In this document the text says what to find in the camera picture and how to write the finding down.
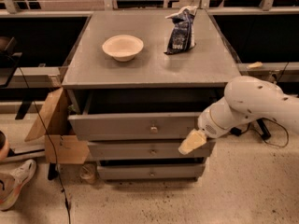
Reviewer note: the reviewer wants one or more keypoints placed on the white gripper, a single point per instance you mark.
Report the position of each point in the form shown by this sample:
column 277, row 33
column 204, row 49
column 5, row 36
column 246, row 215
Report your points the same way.
column 206, row 123

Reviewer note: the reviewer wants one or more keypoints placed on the grey top drawer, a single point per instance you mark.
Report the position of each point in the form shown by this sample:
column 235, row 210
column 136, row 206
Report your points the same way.
column 138, row 114

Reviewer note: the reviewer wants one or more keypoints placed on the grey drawer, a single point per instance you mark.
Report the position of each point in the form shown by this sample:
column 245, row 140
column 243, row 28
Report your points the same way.
column 138, row 114
column 135, row 172
column 144, row 150

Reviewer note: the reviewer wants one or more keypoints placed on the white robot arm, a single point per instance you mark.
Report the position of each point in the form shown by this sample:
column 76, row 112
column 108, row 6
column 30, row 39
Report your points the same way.
column 245, row 99

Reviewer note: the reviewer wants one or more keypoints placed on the grey bottom drawer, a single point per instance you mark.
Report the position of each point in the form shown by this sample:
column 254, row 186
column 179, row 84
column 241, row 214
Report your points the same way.
column 135, row 172

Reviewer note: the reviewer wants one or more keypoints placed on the grey drawer cabinet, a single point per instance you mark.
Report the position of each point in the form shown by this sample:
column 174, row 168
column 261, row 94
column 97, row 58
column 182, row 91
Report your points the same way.
column 206, row 68

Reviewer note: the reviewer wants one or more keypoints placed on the grey middle drawer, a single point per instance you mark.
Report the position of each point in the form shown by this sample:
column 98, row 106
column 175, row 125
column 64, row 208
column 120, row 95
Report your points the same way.
column 144, row 150

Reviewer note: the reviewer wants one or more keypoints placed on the small yellow foam scrap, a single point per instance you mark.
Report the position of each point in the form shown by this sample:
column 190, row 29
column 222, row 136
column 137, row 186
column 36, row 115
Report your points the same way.
column 254, row 65

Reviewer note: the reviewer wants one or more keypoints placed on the blue white chip bag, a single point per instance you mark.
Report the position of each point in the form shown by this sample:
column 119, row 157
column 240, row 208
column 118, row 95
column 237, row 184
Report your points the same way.
column 182, row 36

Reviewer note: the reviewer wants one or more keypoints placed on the clear plastic cup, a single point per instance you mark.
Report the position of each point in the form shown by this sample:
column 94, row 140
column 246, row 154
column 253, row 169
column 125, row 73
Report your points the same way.
column 88, row 173

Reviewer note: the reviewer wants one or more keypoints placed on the white bowl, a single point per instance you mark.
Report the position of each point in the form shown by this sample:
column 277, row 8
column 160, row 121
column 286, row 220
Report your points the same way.
column 123, row 48

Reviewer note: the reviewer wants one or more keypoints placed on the green item in box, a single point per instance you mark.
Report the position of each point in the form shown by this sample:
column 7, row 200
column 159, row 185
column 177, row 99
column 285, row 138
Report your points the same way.
column 71, row 109

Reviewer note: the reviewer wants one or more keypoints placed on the cardboard box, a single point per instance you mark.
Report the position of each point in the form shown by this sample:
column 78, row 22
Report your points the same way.
column 51, row 125

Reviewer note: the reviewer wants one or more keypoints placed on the white sneaker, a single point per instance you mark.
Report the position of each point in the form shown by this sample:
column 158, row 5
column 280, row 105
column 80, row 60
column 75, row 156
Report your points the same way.
column 12, row 183

